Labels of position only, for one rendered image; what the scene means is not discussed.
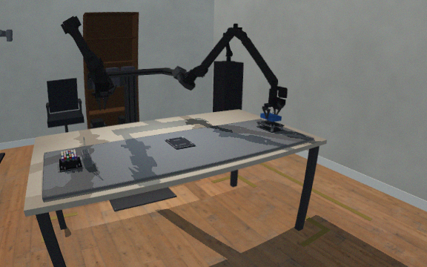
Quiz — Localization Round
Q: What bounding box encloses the blue tube rack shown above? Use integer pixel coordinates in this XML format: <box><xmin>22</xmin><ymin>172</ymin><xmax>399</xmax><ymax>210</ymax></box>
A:
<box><xmin>260</xmin><ymin>113</ymin><xmax>282</xmax><ymax>122</ymax></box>

